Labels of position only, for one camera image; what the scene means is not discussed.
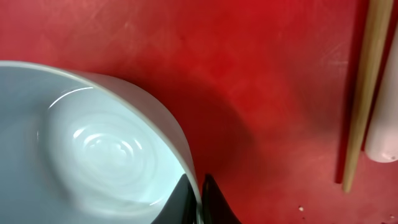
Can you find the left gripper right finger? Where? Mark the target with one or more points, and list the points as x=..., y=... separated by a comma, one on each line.
x=216, y=210

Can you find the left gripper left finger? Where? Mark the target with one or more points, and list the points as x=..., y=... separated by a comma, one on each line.
x=181, y=207

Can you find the small light blue bowl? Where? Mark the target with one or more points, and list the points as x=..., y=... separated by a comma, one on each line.
x=81, y=147

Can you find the white plastic fork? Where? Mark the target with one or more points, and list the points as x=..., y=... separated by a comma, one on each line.
x=381, y=142

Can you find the wooden chopstick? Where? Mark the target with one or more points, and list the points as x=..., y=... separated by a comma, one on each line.
x=374, y=39

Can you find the red plastic tray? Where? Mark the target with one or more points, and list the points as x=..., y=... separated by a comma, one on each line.
x=262, y=89

